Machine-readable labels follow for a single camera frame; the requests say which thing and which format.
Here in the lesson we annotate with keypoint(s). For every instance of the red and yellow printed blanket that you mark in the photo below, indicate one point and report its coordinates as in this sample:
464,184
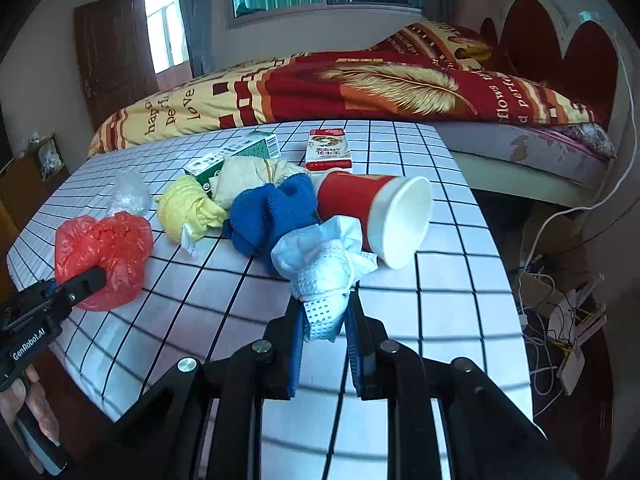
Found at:
350,90

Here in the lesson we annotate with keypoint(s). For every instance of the white mesh cloth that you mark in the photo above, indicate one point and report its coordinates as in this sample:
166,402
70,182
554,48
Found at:
325,270

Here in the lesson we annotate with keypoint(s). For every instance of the green carton box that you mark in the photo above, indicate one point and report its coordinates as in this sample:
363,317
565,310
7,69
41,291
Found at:
250,152

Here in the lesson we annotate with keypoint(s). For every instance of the blue cloth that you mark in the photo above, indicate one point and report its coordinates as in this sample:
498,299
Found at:
265,215

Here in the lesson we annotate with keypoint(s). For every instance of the red plastic bag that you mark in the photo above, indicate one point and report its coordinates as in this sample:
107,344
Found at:
117,245

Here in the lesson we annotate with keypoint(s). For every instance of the red printed pillow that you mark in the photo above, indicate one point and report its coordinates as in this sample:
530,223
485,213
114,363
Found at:
430,42

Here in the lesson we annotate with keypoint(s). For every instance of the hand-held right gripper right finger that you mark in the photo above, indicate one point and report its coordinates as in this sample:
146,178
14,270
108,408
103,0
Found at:
353,355

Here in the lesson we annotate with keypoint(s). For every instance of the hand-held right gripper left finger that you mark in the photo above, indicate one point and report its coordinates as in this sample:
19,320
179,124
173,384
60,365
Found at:
298,355

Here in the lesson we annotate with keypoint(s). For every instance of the lavender mattress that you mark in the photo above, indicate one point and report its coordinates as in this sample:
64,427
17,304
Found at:
525,152

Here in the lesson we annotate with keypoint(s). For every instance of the off-white paper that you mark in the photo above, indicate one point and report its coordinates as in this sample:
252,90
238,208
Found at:
240,180

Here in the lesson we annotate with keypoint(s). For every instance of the red and white carton box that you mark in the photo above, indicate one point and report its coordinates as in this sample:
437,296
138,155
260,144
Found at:
326,152

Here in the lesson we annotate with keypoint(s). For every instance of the red paper cup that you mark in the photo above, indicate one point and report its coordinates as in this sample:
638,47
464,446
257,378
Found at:
350,200

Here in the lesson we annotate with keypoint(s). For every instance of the grey curtain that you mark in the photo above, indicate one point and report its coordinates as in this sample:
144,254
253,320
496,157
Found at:
195,15

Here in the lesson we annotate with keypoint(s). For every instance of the crumpled clear plastic bag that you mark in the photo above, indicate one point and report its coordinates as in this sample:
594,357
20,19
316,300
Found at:
130,195

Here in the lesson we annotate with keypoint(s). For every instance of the bright window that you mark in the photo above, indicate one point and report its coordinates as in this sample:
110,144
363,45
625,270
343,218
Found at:
165,25

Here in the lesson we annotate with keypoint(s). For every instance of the yellow cloth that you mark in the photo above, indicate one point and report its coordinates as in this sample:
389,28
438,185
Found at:
185,205

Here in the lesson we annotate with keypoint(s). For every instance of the person's left hand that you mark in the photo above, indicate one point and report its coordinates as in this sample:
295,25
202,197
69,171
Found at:
42,410

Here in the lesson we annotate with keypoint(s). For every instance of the white power adapter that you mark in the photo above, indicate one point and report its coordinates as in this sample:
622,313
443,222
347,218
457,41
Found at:
571,367

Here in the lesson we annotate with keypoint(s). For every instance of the white grid tablecloth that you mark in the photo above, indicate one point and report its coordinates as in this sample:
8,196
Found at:
450,310

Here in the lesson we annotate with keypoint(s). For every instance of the red padded headboard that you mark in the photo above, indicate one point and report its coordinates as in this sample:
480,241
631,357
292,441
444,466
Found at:
565,45

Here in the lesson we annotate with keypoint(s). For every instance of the white power strip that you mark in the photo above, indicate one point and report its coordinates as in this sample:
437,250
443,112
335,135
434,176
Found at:
575,310

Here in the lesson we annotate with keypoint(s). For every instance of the brown wooden door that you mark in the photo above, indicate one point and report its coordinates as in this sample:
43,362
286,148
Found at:
110,60

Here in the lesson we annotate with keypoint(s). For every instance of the wooden side cabinet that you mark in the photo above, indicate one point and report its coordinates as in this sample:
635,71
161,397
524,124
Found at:
25,185

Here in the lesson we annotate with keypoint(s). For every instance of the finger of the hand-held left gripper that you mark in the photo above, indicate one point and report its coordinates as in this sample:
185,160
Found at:
80,285

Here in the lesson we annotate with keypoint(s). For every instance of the white bed frame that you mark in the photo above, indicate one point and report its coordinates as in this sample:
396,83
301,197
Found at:
510,180

